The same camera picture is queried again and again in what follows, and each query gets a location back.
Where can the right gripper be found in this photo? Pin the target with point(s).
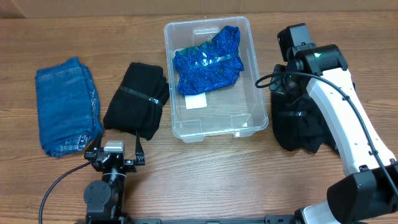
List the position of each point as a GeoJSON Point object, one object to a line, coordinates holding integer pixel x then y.
{"type": "Point", "coordinates": [275, 86]}

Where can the white label in bin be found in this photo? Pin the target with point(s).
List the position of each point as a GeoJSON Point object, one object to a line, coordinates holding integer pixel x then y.
{"type": "Point", "coordinates": [195, 101]}

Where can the black folded garment with tape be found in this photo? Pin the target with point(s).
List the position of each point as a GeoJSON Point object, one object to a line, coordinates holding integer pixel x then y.
{"type": "Point", "coordinates": [136, 106]}

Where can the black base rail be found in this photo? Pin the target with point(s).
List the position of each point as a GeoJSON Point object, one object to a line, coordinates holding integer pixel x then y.
{"type": "Point", "coordinates": [268, 219]}

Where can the cardboard backdrop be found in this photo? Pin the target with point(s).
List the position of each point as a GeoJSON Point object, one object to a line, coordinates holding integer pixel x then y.
{"type": "Point", "coordinates": [86, 8]}

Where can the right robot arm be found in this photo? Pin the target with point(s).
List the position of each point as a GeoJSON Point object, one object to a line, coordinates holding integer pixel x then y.
{"type": "Point", "coordinates": [369, 187]}

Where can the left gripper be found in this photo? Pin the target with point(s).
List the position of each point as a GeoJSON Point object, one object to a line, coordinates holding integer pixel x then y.
{"type": "Point", "coordinates": [131, 166]}

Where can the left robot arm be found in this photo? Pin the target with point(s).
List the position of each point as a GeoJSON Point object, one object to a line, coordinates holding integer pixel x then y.
{"type": "Point", "coordinates": [105, 198]}

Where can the folded blue jeans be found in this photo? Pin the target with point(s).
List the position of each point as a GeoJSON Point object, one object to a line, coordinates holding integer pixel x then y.
{"type": "Point", "coordinates": [68, 108]}

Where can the clear plastic storage bin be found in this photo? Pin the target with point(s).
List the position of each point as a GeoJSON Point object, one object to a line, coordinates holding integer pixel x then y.
{"type": "Point", "coordinates": [238, 109]}

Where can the blue sparkly garment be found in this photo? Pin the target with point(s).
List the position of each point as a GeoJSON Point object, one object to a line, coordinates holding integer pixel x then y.
{"type": "Point", "coordinates": [210, 66]}

